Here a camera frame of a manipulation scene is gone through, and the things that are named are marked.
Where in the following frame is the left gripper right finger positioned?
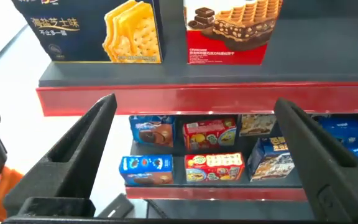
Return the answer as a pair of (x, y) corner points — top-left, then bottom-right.
(273, 98), (358, 223)

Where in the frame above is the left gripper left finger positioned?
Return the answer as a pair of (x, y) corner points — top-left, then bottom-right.
(3, 93), (118, 218)

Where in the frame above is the black shop shelf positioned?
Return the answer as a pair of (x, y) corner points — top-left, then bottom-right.
(35, 0), (358, 220)

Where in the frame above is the blue beige biscuit box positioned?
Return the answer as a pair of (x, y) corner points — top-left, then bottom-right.
(247, 136), (296, 182)
(239, 114), (277, 138)

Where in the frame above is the blue chocolate cookie box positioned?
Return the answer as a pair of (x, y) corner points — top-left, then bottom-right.
(119, 154), (175, 187)
(129, 115), (177, 148)

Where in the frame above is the red cartoon snack box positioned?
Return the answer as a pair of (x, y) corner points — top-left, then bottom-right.
(184, 152), (246, 183)
(182, 118), (238, 152)

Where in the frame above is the dark blue cracker box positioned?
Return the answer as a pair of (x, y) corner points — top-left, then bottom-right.
(11, 0), (165, 65)

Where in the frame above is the red white waffle biscuit box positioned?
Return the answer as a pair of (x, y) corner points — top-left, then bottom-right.
(183, 0), (284, 66)

